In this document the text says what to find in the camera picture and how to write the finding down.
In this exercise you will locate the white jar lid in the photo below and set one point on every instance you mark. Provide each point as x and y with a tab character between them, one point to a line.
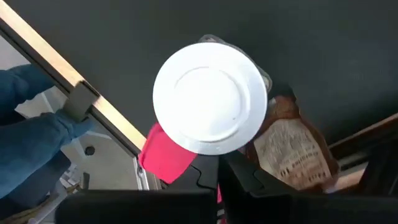
208	99

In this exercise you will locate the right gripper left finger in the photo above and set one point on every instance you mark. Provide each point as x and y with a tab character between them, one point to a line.
205	174

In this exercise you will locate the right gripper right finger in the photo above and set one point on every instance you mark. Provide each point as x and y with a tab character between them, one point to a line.
239	180

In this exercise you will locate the grey metal bracket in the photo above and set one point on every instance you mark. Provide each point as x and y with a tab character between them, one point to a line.
81	101

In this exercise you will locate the smoked paprika tin red lid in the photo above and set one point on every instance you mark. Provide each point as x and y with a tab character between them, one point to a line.
164	155

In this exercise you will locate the brown taco seasoning packet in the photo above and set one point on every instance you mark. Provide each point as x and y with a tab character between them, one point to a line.
292	149

